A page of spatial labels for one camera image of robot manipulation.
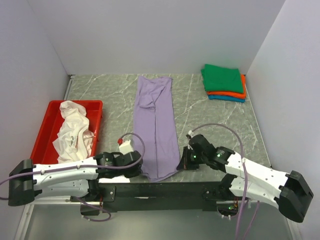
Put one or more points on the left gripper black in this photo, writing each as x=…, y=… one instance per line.
x=137, y=170

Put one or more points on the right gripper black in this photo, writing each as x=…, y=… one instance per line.
x=185, y=163

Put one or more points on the purple t shirt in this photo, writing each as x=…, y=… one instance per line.
x=154, y=122

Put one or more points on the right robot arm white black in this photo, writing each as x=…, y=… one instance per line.
x=287, y=192

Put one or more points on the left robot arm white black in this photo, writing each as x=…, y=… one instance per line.
x=29, y=181

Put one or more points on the black base beam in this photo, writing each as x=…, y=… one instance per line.
x=203, y=196

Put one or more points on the white t shirt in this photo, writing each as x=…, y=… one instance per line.
x=74, y=139

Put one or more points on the blue folded t shirt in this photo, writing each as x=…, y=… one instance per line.
x=226, y=98

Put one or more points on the orange folded t shirt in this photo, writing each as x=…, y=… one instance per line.
x=231, y=93

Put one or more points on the red plastic bin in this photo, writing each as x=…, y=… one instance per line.
x=43, y=151

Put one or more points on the green folded t shirt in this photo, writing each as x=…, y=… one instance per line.
x=216, y=78

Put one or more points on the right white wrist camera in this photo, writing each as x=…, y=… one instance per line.
x=190, y=134

